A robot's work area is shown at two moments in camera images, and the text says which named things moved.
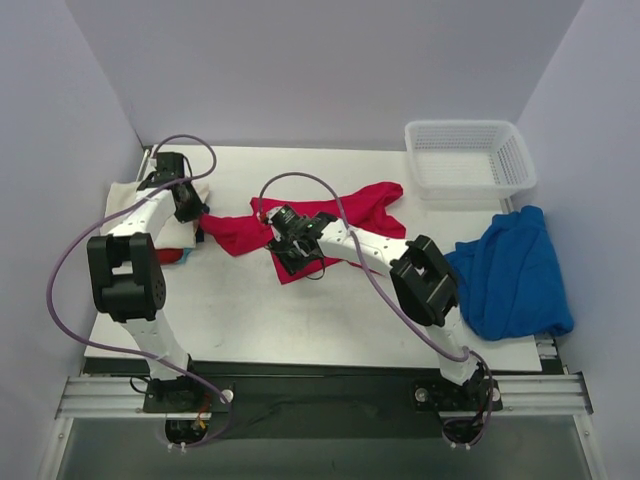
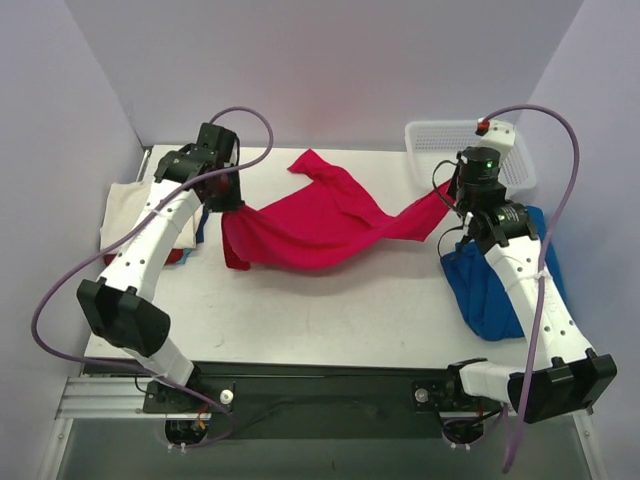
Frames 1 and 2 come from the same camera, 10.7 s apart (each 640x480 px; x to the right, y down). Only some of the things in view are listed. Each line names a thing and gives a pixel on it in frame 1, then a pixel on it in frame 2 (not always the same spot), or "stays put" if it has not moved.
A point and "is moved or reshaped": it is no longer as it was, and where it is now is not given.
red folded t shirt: (169, 255) stays put
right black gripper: (292, 255) to (458, 182)
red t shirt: (289, 226) is moved or reshaped
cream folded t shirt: (182, 235) stays put
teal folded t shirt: (185, 253) stays put
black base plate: (320, 400) stays put
